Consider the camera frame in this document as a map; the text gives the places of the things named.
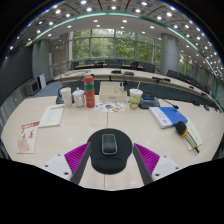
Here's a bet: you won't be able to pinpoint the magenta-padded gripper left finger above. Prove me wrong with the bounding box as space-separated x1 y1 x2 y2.
43 142 93 185

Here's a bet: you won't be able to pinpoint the red and white leaflet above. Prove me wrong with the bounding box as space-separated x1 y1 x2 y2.
16 120 41 155

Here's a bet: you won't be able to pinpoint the red bottle with green band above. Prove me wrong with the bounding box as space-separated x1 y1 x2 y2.
83 75 96 109

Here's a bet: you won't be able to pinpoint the ceiling lights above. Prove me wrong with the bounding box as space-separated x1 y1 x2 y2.
8 0 223 64

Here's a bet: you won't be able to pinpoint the black handheld microphone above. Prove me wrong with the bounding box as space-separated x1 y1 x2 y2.
175 120 201 154

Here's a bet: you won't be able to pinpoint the white board panel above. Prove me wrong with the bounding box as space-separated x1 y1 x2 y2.
37 73 48 90

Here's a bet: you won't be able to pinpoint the colourful sticker sheet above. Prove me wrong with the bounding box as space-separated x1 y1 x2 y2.
94 101 126 114

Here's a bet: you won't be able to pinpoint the dark conference chairs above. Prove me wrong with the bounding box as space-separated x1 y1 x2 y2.
69 59 218 101

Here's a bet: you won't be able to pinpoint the white booklet with red header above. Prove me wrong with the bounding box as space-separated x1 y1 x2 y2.
38 104 66 129

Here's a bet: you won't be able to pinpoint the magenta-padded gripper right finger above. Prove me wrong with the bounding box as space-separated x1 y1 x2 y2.
132 142 184 186

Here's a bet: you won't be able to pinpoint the black mouse pad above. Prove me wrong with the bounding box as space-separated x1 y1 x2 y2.
86 128 134 175

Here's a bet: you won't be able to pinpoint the white lidded mug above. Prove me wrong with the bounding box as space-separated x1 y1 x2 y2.
72 87 86 108

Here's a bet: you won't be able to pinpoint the blue and white book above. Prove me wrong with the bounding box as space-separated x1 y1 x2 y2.
148 106 189 130

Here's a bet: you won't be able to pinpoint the white paper cup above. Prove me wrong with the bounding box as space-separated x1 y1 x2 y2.
60 86 73 108

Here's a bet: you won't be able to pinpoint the beige cardboard box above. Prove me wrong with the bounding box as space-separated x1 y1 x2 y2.
98 81 128 103

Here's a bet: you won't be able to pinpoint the conference microphone unit blue screen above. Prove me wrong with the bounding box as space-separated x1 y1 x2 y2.
138 92 180 110

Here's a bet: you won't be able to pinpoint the green-printed drink cup with straw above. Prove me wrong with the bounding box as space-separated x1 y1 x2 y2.
128 81 144 110

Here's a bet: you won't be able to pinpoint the grey boxy appliance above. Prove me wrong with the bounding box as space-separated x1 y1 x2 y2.
23 80 41 97

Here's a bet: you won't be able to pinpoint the black computer mouse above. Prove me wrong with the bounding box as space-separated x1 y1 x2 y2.
101 133 118 156

